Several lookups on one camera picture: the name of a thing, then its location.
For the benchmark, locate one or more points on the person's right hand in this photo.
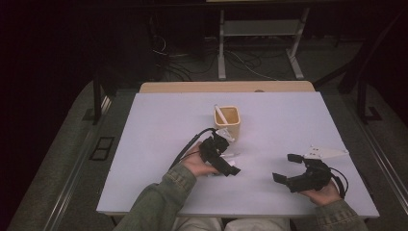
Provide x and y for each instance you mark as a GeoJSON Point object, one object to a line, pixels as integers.
{"type": "Point", "coordinates": [324, 196]}

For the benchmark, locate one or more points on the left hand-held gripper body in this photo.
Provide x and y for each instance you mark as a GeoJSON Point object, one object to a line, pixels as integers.
{"type": "Point", "coordinates": [210, 152]}

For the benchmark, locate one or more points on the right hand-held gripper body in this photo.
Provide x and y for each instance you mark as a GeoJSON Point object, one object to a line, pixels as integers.
{"type": "Point", "coordinates": [312, 178]}

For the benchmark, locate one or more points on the black floor socket frame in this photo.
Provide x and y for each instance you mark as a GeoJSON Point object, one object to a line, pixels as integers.
{"type": "Point", "coordinates": [102, 148]}

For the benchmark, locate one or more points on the aluminium floor rail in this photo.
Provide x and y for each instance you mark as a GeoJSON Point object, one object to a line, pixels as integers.
{"type": "Point", "coordinates": [73, 179]}
{"type": "Point", "coordinates": [381, 166]}

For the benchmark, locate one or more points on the beige square cup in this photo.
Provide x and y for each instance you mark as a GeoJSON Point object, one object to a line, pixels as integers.
{"type": "Point", "coordinates": [234, 126]}

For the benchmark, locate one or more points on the person's left leg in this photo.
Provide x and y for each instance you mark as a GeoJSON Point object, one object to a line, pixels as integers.
{"type": "Point", "coordinates": [202, 225]}

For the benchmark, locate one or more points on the person's right leg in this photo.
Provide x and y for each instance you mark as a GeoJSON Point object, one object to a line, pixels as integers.
{"type": "Point", "coordinates": [256, 224]}

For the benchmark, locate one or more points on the black metal stand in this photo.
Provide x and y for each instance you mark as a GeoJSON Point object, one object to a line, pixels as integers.
{"type": "Point", "coordinates": [362, 96]}
{"type": "Point", "coordinates": [96, 102]}

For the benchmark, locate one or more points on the white metal stand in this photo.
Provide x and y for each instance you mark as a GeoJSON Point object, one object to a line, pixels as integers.
{"type": "Point", "coordinates": [261, 28]}

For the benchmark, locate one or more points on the person's left hand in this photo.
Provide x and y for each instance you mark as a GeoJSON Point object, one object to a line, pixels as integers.
{"type": "Point", "coordinates": [194, 163]}

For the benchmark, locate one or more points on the white pen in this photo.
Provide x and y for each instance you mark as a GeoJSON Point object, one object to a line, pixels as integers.
{"type": "Point", "coordinates": [221, 115]}

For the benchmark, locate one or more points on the person's leg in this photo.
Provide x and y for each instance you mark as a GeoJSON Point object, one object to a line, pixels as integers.
{"type": "Point", "coordinates": [256, 224]}
{"type": "Point", "coordinates": [202, 225]}

